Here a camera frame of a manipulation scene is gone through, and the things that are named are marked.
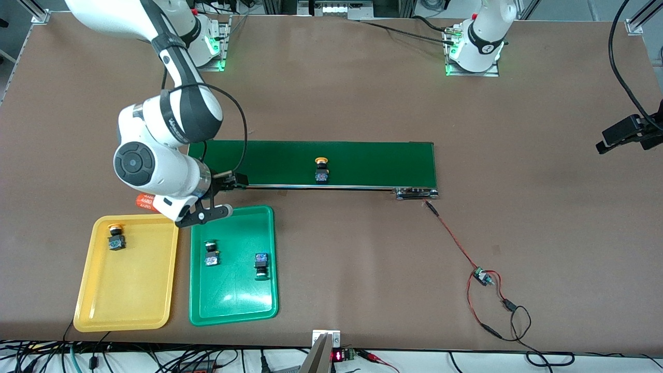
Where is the green plastic tray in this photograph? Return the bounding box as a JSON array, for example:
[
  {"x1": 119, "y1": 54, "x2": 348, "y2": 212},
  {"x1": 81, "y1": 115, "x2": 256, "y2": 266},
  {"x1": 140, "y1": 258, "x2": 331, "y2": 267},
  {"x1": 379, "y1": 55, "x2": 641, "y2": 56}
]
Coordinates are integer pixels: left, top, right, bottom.
[{"x1": 189, "y1": 205, "x2": 279, "y2": 327}]

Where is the green conveyor belt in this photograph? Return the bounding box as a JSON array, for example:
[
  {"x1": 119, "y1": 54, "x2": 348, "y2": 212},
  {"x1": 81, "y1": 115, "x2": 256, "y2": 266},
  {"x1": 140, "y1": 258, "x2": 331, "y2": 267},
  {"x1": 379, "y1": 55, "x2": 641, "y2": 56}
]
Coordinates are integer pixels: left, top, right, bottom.
[{"x1": 188, "y1": 139, "x2": 440, "y2": 200}]

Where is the yellow plastic tray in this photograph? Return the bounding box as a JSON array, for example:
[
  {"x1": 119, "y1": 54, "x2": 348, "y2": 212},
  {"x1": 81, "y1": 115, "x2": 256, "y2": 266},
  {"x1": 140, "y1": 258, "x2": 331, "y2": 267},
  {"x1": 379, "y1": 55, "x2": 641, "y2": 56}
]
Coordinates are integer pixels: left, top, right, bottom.
[{"x1": 73, "y1": 214, "x2": 180, "y2": 333}]

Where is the red black power lead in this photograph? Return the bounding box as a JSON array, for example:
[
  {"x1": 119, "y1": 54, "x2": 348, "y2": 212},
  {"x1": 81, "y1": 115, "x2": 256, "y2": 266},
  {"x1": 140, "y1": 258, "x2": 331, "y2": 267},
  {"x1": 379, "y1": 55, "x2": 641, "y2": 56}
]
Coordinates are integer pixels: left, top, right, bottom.
[{"x1": 466, "y1": 270, "x2": 575, "y2": 367}]

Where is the red clip lead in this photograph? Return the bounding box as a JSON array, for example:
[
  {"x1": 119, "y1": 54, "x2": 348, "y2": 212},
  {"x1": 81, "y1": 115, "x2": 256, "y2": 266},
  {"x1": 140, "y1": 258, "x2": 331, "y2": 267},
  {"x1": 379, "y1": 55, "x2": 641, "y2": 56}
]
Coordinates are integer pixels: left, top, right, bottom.
[{"x1": 357, "y1": 350, "x2": 400, "y2": 373}]

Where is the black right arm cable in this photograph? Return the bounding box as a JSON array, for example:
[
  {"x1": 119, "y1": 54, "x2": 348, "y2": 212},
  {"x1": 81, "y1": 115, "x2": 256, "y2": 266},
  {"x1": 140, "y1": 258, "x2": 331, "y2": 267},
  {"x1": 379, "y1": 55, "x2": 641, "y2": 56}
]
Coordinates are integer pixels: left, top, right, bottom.
[{"x1": 168, "y1": 83, "x2": 248, "y2": 177}]

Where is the aluminium frame profile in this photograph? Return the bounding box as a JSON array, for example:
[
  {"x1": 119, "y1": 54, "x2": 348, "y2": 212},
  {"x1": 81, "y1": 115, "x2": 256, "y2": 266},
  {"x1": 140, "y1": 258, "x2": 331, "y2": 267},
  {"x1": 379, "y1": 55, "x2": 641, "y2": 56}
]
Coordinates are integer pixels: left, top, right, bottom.
[
  {"x1": 18, "y1": 0, "x2": 51, "y2": 24},
  {"x1": 626, "y1": 0, "x2": 663, "y2": 36}
]

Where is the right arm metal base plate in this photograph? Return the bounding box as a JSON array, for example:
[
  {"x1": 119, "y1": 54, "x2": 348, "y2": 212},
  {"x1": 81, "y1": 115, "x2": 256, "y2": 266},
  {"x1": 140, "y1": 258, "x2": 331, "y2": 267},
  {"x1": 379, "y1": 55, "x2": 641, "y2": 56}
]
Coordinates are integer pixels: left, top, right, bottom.
[{"x1": 199, "y1": 16, "x2": 231, "y2": 72}]

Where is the grey metal camera bracket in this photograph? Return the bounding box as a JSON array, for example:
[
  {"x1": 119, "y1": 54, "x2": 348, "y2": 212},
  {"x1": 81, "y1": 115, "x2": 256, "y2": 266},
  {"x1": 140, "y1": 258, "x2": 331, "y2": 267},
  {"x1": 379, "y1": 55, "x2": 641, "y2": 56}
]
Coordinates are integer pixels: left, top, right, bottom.
[{"x1": 299, "y1": 329, "x2": 341, "y2": 373}]

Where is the red black conveyor wire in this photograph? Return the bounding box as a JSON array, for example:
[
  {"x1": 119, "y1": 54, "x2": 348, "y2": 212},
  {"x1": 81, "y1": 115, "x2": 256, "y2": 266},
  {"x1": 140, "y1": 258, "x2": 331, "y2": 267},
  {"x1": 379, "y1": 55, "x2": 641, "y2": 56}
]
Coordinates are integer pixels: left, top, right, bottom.
[{"x1": 425, "y1": 199, "x2": 481, "y2": 272}]

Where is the aluminium frame with light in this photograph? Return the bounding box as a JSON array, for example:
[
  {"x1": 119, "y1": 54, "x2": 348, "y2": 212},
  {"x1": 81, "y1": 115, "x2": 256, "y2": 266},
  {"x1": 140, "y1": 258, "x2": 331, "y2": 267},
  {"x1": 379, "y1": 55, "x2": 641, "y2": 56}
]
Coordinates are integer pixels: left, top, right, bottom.
[{"x1": 262, "y1": 0, "x2": 415, "y2": 21}]

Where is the black cable on table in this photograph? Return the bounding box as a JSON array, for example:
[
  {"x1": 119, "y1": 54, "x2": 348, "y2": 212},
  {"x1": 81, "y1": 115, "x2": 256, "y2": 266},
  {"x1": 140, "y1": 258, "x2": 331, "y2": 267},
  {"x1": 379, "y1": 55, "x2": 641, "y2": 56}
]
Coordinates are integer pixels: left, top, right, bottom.
[{"x1": 360, "y1": 15, "x2": 459, "y2": 47}]

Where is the tangled black cable bundle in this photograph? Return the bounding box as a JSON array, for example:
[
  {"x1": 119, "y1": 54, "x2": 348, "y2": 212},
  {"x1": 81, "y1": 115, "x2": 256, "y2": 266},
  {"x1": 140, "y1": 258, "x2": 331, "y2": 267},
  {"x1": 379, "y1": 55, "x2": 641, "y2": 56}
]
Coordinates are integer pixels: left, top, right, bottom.
[{"x1": 0, "y1": 303, "x2": 311, "y2": 373}]

